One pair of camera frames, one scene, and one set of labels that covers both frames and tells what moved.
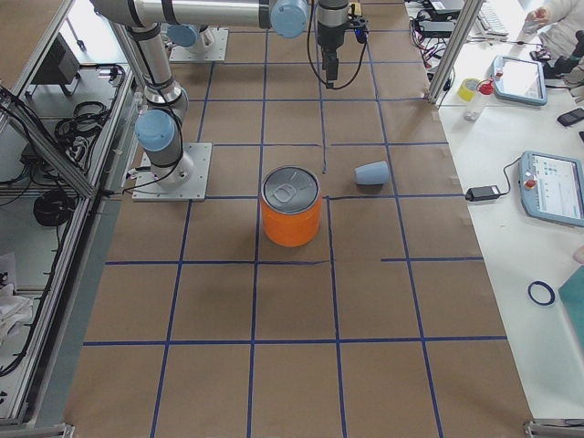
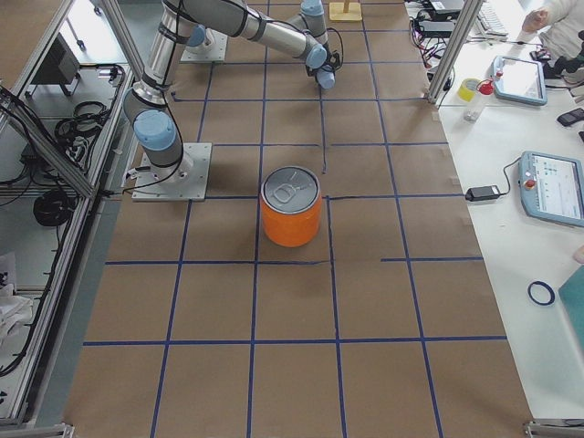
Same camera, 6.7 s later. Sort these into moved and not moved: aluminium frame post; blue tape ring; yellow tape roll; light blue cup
Moved: light blue cup
Not moved: blue tape ring; yellow tape roll; aluminium frame post
